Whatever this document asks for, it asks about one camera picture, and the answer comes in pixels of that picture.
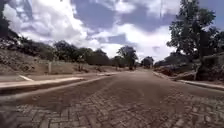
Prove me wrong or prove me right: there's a row of trees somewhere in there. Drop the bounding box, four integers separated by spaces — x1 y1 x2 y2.
0 16 118 67

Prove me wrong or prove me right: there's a pale concrete side strip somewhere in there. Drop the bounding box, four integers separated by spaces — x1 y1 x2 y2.
0 72 111 84

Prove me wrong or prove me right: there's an earth bank with bushes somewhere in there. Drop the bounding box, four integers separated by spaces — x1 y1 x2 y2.
153 51 224 83

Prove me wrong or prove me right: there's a pale short post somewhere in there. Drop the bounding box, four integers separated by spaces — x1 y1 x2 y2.
48 61 53 75

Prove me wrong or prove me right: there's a pale concrete kerb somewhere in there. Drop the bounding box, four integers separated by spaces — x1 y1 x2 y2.
0 71 123 96
152 70 224 92

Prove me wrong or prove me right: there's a grey brick paved road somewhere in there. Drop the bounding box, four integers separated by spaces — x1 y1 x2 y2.
0 68 224 128

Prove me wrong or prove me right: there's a dry earth slope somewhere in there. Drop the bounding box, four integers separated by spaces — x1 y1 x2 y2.
0 48 131 76

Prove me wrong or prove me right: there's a large dark tree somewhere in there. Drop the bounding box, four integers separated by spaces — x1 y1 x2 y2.
166 0 224 81

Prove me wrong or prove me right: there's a tall tree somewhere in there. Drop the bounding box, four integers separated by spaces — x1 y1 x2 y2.
116 45 139 71

